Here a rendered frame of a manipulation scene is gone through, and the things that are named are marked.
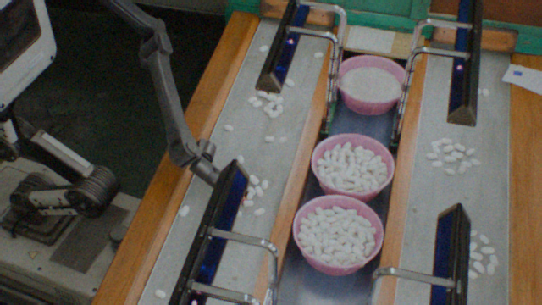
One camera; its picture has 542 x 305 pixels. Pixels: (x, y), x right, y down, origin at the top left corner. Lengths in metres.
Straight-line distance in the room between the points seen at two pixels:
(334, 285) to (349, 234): 0.16
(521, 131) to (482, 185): 0.28
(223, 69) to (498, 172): 1.03
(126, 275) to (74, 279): 0.41
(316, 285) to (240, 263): 0.23
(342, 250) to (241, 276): 0.31
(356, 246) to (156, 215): 0.61
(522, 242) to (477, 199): 0.20
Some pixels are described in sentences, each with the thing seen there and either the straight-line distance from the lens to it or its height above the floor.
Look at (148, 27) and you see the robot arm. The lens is 2.21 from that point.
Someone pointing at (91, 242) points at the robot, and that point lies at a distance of 2.40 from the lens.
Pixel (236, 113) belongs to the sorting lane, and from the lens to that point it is 2.39.
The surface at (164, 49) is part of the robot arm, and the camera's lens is 2.13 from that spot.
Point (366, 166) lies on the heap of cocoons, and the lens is 2.24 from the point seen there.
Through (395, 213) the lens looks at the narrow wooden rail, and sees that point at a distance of 2.09.
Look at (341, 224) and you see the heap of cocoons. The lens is 2.08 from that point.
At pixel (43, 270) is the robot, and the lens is 2.37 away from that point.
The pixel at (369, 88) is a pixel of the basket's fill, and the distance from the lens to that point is 2.53.
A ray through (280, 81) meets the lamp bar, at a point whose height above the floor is 1.07.
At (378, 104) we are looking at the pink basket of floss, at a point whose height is 0.75.
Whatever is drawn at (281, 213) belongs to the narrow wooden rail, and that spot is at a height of 0.76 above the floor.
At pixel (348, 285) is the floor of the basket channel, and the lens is 2.02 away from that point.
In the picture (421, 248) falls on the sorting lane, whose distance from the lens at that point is 2.06.
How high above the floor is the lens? 2.36
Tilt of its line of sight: 47 degrees down
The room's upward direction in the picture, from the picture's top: straight up
